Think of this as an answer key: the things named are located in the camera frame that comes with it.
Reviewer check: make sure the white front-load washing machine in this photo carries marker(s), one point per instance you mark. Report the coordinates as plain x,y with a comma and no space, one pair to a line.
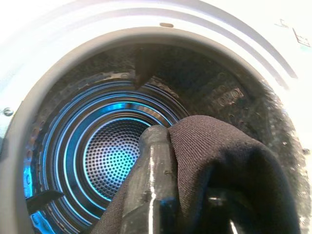
48,36

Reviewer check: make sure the dark brown garment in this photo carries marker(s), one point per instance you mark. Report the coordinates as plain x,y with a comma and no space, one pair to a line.
231,158

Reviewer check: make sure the black drum lifter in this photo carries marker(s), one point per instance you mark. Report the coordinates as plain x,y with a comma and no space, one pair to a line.
41,201
145,68

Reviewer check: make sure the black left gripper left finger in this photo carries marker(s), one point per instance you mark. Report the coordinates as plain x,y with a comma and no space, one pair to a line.
153,170

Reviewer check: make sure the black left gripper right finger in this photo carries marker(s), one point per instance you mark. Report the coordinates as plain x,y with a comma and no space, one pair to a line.
219,214

